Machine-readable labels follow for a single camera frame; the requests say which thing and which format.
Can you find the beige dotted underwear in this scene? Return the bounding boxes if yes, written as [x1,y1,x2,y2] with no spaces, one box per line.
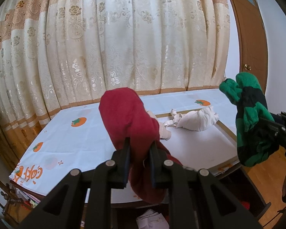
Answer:
[147,111,171,141]

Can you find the green black striped underwear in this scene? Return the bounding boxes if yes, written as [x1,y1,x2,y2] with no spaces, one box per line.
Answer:
[219,72,279,167]

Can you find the dark red underwear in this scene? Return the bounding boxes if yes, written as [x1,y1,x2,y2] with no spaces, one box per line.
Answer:
[99,87,181,204]

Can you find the white persimmon print tablecloth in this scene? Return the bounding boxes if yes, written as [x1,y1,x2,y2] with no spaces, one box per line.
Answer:
[10,89,237,198]

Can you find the shallow cardboard box tray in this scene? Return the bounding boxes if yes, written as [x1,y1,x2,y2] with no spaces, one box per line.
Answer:
[161,107,239,176]

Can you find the brass door knob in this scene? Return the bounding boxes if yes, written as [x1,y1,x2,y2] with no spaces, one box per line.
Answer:
[243,64,252,71]

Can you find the brown wooden door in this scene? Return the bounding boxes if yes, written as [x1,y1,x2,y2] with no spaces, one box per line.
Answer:
[230,0,268,93]

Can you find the beige floral curtain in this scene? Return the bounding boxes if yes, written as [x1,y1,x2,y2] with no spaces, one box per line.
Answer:
[0,0,230,169]

